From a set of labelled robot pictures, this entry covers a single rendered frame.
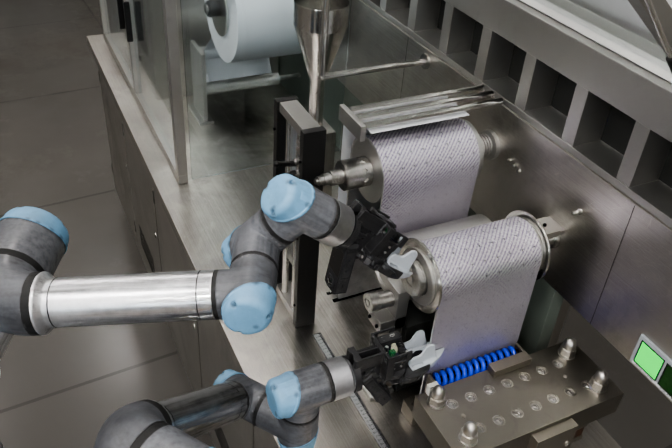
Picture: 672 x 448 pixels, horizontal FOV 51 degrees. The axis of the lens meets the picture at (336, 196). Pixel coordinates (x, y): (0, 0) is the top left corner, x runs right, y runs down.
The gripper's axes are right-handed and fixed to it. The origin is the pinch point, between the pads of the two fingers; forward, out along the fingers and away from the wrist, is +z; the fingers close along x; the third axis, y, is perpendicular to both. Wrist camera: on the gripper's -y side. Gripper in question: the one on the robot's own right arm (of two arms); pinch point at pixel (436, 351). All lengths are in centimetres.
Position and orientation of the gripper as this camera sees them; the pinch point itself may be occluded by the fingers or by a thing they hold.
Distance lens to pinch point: 145.7
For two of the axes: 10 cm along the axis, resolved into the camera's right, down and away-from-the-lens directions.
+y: 0.6, -8.2, -5.7
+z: 9.0, -2.0, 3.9
